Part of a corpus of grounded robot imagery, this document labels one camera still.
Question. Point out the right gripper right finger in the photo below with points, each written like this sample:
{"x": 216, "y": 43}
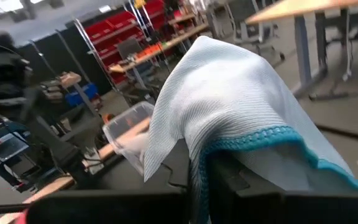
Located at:
{"x": 244, "y": 205}

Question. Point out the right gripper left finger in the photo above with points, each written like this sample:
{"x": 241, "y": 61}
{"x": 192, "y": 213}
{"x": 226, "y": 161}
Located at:
{"x": 172, "y": 205}

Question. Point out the light blue microfiber towel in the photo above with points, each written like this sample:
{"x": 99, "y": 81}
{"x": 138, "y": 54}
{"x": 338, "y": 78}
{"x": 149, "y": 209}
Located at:
{"x": 228, "y": 93}

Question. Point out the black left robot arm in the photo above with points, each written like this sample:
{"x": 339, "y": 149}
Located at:
{"x": 5, "y": 68}

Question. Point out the clear plastic basket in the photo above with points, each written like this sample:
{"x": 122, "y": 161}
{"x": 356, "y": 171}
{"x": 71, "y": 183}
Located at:
{"x": 126, "y": 124}

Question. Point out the blue storage bin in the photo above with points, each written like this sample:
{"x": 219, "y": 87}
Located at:
{"x": 81, "y": 95}

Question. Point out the grey desk leg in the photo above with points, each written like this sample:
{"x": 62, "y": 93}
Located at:
{"x": 348, "y": 46}
{"x": 306, "y": 62}

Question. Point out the wooden workbench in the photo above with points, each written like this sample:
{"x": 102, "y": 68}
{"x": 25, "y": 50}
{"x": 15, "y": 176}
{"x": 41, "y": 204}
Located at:
{"x": 163, "y": 46}

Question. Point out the red storage bin shelf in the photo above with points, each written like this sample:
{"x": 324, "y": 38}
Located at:
{"x": 117, "y": 31}

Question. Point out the light wooden desk top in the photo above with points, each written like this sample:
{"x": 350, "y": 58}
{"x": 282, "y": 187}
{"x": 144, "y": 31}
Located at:
{"x": 306, "y": 9}

